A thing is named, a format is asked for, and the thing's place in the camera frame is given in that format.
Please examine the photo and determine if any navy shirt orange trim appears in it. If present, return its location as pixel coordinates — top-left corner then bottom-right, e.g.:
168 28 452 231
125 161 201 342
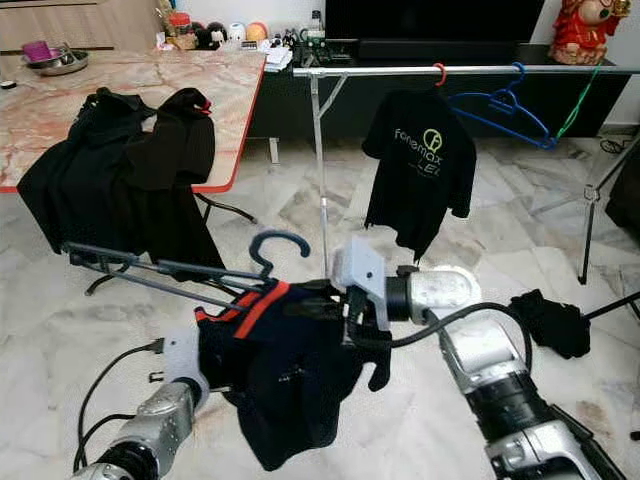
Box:
195 280 393 473

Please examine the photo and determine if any dark grey plastic hanger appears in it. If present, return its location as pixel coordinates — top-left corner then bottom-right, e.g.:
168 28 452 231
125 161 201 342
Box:
63 230 312 311

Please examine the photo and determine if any black shirt red collar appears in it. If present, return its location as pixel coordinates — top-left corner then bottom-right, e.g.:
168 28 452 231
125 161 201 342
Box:
130 87 226 276

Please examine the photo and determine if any blue plastic hanger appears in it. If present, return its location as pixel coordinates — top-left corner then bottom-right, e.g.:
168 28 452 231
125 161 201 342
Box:
447 62 558 151

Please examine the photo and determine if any green plastic hanger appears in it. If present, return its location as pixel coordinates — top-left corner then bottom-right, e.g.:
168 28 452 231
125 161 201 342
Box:
555 66 601 141

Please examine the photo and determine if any black shirt green logo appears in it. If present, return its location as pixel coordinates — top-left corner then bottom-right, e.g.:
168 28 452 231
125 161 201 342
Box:
362 88 478 261

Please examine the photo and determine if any crumpled black garment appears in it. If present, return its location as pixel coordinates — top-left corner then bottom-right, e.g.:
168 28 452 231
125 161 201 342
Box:
508 288 593 361

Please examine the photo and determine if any black tv console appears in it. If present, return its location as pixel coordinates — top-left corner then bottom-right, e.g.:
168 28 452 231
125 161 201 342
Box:
248 42 640 141

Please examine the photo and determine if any silver metal clothes rack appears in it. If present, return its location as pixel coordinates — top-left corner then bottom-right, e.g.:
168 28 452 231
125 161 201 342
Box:
292 63 640 286

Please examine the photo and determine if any stack of papers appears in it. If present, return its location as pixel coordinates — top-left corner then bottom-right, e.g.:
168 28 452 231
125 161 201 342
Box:
265 46 296 73

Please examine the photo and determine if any black soundbar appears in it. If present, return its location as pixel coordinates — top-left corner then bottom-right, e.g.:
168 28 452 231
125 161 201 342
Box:
357 38 526 63

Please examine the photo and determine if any black flat television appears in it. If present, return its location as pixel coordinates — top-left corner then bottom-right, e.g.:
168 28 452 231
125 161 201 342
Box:
325 0 546 41

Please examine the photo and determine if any plain black shirt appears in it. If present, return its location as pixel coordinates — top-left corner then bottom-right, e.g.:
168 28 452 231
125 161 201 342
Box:
17 87 161 266

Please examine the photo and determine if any marble top folding table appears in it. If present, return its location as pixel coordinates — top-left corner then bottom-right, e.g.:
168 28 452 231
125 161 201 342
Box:
0 50 267 296

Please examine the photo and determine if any red lid glass jar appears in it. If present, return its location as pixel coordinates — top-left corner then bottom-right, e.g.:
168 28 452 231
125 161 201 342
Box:
168 12 195 51

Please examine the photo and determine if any red laughing buddha statue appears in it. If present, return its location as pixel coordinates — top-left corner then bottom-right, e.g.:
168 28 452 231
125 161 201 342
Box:
548 0 621 66

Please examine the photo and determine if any pink cup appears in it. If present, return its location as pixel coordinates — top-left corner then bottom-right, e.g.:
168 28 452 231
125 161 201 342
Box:
23 40 53 64

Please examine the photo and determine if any steel bowl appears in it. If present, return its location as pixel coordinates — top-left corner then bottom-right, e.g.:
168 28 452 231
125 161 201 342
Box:
23 50 90 77

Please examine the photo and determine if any light wood sideboard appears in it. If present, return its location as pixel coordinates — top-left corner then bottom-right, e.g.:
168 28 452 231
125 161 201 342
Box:
0 0 161 53

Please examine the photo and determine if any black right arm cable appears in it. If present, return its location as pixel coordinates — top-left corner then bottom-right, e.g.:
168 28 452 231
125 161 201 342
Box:
360 300 533 376

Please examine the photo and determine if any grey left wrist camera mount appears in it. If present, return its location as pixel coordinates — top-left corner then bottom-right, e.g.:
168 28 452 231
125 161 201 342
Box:
160 328 206 393

